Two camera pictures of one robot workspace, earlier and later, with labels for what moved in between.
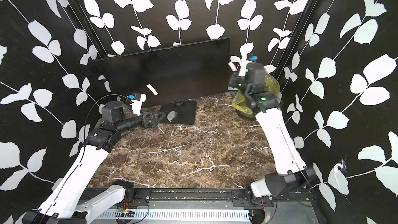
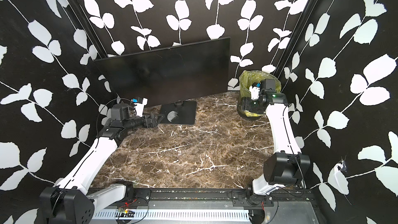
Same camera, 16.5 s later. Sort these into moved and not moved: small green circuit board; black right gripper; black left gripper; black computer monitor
Moved: black right gripper
Not moved: black computer monitor; black left gripper; small green circuit board
